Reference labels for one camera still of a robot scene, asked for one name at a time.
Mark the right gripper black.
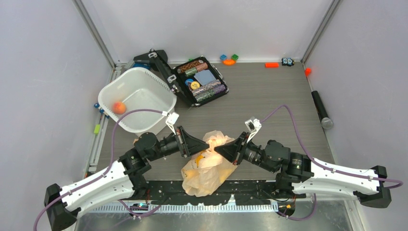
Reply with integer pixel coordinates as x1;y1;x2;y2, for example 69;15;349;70
214;131;277;173

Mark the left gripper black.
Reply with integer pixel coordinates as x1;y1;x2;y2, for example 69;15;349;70
147;125;209;161

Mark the translucent plastic bag banana print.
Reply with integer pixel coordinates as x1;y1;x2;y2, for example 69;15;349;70
181;130;237;197

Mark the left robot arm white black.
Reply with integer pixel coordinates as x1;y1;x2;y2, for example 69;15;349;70
44;126;209;231

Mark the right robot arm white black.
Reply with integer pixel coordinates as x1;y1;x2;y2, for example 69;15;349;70
215;133;392;208

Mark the orange fake peach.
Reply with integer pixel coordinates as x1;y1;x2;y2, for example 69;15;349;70
112;102;127;115

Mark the black poker chip case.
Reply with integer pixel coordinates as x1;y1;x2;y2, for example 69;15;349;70
133;49;229;107

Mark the white plastic basin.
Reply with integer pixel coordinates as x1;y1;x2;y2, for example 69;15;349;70
98;67;177;136

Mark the green toy cube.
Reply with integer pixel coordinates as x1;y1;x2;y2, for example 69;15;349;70
231;54;239;61

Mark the blue toy cube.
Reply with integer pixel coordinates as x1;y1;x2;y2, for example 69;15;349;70
220;54;227;61

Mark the orange block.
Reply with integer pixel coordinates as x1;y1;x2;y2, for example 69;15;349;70
265;62;280;68

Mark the green clip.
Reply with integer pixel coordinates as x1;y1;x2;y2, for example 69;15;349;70
93;124;101;135

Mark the black microphone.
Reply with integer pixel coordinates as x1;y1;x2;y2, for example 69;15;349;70
311;90;333;129

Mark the small toy car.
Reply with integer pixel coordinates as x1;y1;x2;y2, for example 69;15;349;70
281;57;295;66

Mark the orange corner piece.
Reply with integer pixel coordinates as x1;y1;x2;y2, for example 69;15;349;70
305;68;312;77

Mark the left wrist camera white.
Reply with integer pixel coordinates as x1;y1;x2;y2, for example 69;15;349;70
165;112;179;135

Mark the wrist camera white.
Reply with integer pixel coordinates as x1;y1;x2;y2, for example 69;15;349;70
245;117;262;143
165;112;179;135

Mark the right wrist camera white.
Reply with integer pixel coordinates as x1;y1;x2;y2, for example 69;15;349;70
245;117;262;143

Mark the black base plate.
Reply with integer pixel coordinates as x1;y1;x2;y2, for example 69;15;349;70
127;180;306;205

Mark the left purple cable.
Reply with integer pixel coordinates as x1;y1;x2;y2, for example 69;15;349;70
33;109;168;231

